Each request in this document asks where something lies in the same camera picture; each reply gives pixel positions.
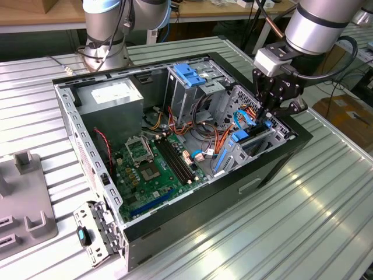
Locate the blue expansion slot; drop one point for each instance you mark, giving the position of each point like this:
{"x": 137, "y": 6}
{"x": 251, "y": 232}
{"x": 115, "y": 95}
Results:
{"x": 151, "y": 203}

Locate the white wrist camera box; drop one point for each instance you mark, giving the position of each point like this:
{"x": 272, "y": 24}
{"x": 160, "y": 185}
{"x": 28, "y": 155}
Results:
{"x": 268, "y": 62}

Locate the green motherboard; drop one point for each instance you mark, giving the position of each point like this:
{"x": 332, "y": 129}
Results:
{"x": 163, "y": 186}

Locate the grey parts rack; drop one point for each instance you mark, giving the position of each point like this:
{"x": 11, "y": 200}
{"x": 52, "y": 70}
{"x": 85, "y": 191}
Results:
{"x": 24, "y": 189}

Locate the grey metal disk bay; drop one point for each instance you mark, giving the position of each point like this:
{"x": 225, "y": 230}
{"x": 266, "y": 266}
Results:
{"x": 237, "y": 159}

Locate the slatted metal side table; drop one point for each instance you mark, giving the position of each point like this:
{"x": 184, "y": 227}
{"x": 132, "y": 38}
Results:
{"x": 367, "y": 41}

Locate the grey optical drive cage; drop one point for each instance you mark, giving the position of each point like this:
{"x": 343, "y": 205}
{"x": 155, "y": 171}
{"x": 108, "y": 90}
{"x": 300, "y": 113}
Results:
{"x": 183, "y": 102}

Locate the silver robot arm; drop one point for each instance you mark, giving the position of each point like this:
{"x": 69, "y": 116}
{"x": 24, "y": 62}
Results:
{"x": 317, "y": 26}

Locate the blue drive bay latch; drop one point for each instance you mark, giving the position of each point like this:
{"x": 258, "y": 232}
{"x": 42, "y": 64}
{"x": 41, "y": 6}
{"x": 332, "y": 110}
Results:
{"x": 186, "y": 74}

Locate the grey metal slot bracket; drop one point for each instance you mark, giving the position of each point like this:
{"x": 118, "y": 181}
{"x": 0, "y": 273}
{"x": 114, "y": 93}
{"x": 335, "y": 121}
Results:
{"x": 87, "y": 210}

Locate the flat brown cardboard box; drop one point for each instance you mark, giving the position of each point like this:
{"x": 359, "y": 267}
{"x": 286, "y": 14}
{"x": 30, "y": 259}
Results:
{"x": 344, "y": 116}

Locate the black latch with blue insert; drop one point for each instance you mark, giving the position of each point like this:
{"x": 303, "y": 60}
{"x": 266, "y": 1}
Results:
{"x": 83, "y": 237}

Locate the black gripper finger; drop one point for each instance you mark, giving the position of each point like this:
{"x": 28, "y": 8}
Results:
{"x": 294, "y": 108}
{"x": 259, "y": 87}

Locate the black RAM slot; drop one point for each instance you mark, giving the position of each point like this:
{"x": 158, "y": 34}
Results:
{"x": 180, "y": 159}
{"x": 174, "y": 163}

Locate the grey power supply unit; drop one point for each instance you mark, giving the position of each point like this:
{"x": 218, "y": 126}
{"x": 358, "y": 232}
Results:
{"x": 116, "y": 116}

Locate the small brown cardboard box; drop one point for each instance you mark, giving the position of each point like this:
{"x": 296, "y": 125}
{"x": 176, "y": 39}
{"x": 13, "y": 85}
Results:
{"x": 51, "y": 6}

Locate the black PC case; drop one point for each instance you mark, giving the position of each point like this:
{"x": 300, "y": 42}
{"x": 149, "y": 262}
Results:
{"x": 204, "y": 210}

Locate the CPU socket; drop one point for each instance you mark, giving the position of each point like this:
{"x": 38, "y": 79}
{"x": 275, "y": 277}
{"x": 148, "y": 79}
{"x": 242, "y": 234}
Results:
{"x": 150, "y": 172}

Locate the wooden desk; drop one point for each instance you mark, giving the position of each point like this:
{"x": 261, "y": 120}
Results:
{"x": 29, "y": 14}

